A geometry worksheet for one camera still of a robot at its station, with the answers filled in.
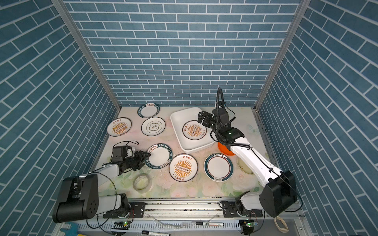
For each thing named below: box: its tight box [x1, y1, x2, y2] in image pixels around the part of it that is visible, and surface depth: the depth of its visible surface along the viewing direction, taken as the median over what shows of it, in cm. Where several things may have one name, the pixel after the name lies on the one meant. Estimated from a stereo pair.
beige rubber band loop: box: [274, 216, 289, 233], surface depth 70 cm
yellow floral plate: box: [236, 156, 255, 175], surface depth 90 cm
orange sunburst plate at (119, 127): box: [106, 117, 133, 137], surface depth 110 cm
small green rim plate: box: [137, 102, 161, 119], surface depth 122 cm
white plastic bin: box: [170, 106, 216, 154], surface depth 106 cm
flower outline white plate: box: [140, 117, 166, 137], surface depth 110 cm
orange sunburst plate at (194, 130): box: [182, 119, 207, 141], surface depth 107 cm
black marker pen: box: [141, 230, 171, 236], surface depth 68 cm
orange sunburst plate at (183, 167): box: [168, 152, 199, 183], surface depth 90 cm
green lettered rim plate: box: [144, 143, 173, 170], surface depth 95 cm
